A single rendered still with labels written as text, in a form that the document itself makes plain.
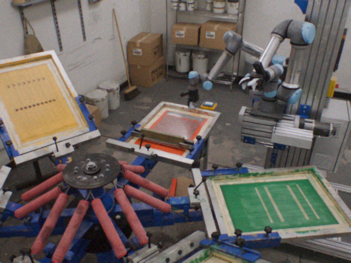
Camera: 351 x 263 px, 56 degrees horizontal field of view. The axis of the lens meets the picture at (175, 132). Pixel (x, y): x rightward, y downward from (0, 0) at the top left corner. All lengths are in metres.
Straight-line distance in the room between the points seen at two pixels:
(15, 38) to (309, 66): 2.94
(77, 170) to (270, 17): 4.57
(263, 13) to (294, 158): 3.38
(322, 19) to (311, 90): 0.49
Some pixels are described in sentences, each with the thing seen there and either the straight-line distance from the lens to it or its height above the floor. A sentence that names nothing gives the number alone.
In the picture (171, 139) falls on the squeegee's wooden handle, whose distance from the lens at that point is 2.47.
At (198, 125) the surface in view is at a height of 0.96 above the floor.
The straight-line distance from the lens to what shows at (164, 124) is 2.80.
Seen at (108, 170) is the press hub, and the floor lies 1.31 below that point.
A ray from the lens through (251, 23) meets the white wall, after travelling 5.84.
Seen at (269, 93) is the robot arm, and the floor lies 1.53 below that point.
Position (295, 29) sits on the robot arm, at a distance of 2.19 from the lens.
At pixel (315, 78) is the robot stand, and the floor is 1.49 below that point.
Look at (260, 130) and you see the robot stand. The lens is 2.53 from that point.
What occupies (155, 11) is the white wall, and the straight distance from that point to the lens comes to 6.39.
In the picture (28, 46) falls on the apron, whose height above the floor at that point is 1.28.
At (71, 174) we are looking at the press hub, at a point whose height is 1.31.
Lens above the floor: 2.38
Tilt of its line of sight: 32 degrees down
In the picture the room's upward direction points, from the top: straight up
